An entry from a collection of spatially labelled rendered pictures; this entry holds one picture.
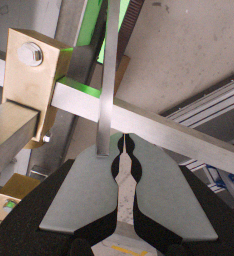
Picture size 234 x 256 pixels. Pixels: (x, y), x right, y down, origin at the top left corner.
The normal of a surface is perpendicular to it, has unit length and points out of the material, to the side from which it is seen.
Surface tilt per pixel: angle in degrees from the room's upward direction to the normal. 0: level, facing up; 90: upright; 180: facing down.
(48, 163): 0
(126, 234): 90
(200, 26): 0
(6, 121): 90
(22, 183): 90
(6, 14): 0
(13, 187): 90
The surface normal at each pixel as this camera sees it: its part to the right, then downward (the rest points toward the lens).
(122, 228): 0.38, -0.81
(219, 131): -0.04, 0.47
